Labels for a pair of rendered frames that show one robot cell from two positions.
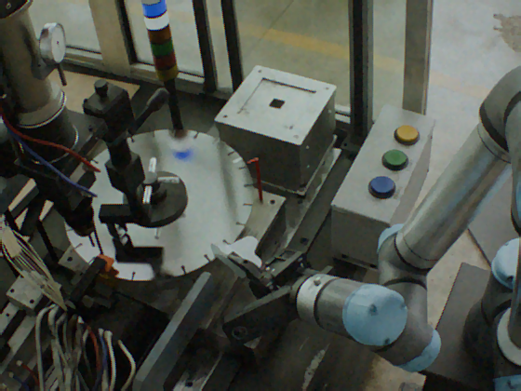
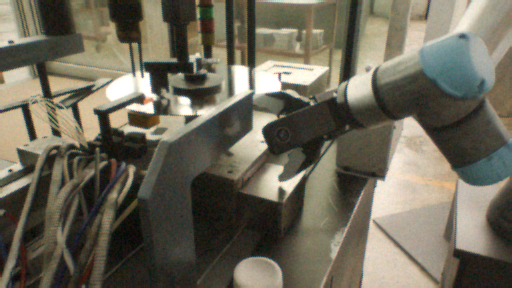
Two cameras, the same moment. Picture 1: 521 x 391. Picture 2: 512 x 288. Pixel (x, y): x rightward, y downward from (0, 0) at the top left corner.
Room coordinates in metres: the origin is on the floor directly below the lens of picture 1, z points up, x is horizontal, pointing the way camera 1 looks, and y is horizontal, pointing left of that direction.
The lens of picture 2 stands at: (0.06, 0.14, 1.17)
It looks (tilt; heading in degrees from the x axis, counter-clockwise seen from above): 25 degrees down; 354
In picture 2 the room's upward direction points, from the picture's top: straight up
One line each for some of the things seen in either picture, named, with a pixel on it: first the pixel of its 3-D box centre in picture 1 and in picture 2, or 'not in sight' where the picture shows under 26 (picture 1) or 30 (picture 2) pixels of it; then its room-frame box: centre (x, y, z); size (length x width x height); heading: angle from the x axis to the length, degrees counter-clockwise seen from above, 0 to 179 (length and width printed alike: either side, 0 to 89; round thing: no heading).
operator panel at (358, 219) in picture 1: (385, 185); (375, 121); (0.89, -0.24, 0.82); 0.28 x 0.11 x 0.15; 148
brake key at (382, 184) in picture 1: (382, 187); not in sight; (0.82, -0.21, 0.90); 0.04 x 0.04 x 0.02
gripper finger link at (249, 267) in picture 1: (250, 273); (288, 105); (0.63, 0.03, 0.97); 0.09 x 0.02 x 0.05; 39
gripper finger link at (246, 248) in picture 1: (240, 249); (274, 98); (0.68, 0.04, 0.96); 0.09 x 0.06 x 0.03; 39
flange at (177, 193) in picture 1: (153, 194); (195, 78); (0.81, 0.17, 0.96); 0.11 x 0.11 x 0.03
